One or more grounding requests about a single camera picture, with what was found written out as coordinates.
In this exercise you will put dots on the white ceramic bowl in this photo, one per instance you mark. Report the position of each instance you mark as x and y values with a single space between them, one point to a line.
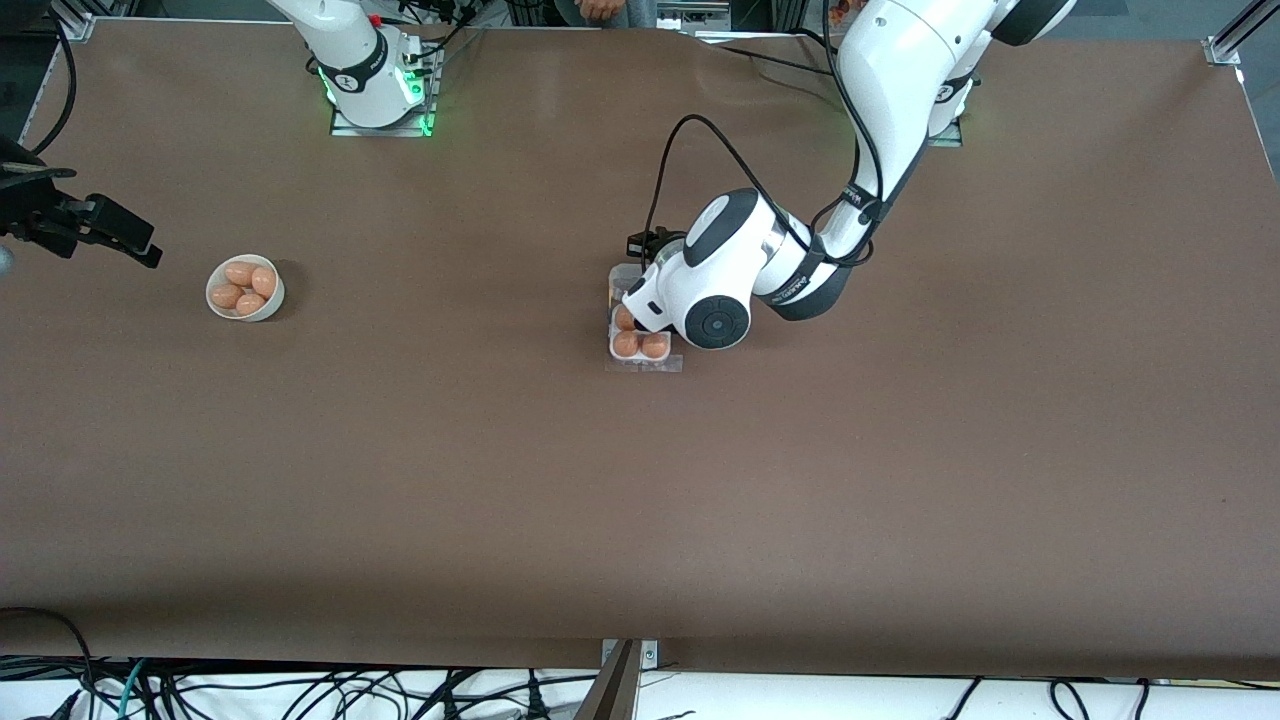
274 305

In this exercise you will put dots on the colourful toy pile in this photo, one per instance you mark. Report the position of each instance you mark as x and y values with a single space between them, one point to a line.
832 10

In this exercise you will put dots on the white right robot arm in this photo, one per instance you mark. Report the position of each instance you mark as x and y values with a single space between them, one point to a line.
360 70

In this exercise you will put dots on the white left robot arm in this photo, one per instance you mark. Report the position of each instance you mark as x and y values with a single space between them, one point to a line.
900 60

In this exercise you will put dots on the bare bystander hand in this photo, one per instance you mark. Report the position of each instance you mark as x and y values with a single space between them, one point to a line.
602 9

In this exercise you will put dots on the clear plastic egg box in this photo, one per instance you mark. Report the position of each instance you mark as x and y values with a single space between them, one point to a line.
645 365

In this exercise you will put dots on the brown egg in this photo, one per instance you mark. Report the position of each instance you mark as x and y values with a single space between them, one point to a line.
240 272
622 320
626 344
227 295
250 304
655 348
264 281

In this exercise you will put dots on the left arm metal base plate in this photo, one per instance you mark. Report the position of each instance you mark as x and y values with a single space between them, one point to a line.
950 140

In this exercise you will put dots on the aluminium frame profile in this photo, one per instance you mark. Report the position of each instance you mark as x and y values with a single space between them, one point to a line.
1225 48
78 22

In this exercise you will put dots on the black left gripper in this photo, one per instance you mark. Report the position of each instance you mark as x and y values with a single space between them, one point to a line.
655 247

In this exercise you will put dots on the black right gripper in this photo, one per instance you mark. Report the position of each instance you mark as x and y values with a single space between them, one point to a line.
30 216

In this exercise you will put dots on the dark camera mount pole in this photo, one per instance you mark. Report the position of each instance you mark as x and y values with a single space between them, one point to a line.
612 695

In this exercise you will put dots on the metal clamp bracket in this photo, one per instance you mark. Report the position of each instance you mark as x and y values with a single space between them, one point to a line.
650 655

